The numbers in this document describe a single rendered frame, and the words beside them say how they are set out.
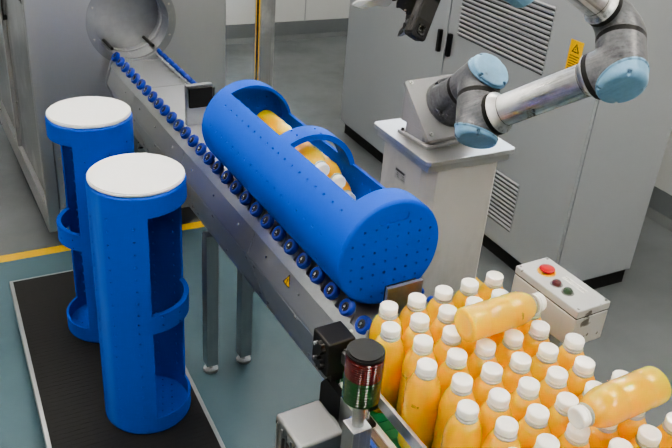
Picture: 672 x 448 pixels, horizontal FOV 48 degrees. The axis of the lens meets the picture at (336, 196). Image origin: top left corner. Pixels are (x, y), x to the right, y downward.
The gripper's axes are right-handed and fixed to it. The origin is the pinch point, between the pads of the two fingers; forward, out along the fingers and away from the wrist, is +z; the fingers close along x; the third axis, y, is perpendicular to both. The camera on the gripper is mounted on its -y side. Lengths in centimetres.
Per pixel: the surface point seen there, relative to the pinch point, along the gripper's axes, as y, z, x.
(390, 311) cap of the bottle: -63, 5, -14
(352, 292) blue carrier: -53, 24, -21
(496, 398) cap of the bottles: -82, -18, -18
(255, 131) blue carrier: -4, 55, -9
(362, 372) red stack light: -82, -15, 13
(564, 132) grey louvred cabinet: 61, 48, -166
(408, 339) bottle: -68, 3, -18
